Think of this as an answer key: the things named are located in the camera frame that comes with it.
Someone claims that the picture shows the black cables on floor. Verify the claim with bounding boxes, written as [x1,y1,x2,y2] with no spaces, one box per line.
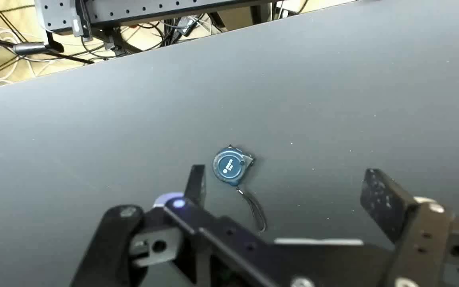
[0,0,199,90]

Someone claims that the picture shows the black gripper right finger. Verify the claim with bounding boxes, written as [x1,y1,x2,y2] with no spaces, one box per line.
[360,168,417,243]

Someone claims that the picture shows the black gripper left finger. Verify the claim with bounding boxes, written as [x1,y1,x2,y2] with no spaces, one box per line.
[183,165,205,206]

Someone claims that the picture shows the grey perforated metal breadboard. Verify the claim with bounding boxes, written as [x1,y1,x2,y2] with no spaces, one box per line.
[33,0,272,37]

